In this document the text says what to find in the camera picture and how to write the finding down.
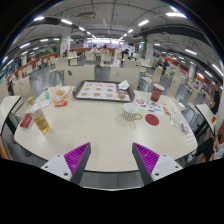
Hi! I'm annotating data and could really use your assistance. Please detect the group of beige chairs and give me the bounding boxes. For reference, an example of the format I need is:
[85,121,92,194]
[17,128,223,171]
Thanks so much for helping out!
[13,49,214,101]

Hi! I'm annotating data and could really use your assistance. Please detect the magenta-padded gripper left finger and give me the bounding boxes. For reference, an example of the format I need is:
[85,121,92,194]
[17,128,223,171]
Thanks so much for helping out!
[40,142,92,185]

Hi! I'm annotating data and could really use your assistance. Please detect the red flat pouch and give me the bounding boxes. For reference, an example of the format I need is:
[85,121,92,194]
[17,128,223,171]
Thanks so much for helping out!
[19,113,33,129]

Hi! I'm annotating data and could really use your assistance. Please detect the flat round red coaster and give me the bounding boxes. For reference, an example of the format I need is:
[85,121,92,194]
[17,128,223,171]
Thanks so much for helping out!
[144,113,161,127]

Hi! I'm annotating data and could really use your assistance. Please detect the small red snack packet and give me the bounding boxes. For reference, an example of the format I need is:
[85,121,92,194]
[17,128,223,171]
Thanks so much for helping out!
[162,105,172,116]

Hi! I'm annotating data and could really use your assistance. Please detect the red paper cup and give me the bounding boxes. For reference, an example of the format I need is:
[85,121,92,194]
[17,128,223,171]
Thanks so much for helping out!
[150,82,166,103]

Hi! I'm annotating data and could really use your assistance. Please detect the brown food tray, paper liner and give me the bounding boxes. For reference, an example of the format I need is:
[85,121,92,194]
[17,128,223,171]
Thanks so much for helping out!
[72,79,136,103]

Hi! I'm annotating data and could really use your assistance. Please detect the colourful printed paper sheet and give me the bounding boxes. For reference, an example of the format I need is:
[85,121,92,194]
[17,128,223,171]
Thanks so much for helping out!
[133,96,165,117]

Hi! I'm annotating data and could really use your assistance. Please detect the white patterned mug, gold handle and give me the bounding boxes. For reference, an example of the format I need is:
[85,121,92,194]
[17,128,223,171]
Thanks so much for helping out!
[121,102,144,122]

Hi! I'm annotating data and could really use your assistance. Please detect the beige chair with round hole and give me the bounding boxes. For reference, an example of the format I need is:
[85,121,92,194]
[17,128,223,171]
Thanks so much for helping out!
[63,64,96,86]
[109,65,141,90]

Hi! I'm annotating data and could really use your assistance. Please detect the white label with pink print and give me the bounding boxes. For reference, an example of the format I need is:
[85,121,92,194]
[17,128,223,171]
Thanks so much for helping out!
[182,131,198,145]

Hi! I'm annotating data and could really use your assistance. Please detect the clear plastic packet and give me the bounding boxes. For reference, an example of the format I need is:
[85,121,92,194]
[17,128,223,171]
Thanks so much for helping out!
[169,113,190,134]

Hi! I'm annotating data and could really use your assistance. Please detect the white paper slip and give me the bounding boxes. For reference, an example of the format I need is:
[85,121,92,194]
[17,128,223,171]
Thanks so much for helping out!
[29,99,52,114]

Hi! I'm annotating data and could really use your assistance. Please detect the beige side table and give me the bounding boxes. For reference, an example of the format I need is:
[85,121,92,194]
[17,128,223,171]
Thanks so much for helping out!
[0,95,22,134]
[194,103,218,134]

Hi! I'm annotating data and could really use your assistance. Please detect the group of ceiling lights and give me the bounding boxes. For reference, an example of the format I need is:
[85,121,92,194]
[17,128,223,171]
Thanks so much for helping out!
[1,11,224,78]

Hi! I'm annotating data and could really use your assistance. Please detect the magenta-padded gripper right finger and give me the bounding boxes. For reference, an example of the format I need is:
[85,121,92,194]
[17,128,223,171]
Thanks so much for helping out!
[131,142,184,186]

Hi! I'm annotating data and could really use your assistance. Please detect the ceiling air conditioner unit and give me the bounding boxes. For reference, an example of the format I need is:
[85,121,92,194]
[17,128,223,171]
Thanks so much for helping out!
[77,11,98,22]

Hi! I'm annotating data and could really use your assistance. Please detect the red sauce packet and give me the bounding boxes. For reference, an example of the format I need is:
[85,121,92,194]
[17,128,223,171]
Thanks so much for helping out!
[54,100,69,108]

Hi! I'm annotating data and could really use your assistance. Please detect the crumpled white napkin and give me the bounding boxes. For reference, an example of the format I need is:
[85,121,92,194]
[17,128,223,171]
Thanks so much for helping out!
[117,79,131,91]

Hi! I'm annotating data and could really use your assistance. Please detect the clear bag with fried food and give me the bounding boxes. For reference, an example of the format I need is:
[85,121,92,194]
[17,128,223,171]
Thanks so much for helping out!
[48,84,74,103]

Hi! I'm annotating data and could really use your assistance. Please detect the clear bottle with yellow cap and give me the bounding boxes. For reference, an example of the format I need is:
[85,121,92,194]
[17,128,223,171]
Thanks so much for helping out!
[26,95,51,134]

